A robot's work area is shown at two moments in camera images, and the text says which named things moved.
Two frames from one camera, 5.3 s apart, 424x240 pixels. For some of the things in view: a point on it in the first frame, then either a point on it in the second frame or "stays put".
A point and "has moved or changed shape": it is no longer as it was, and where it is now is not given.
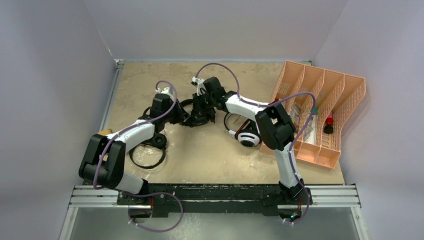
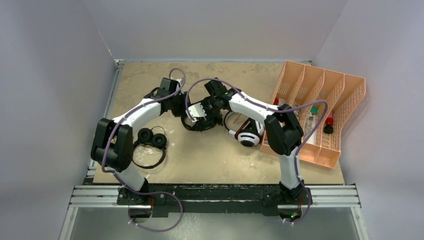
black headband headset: [194, 120] has moved or changed shape
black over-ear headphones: [158, 139] stays put
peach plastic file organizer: [335, 93] stays put
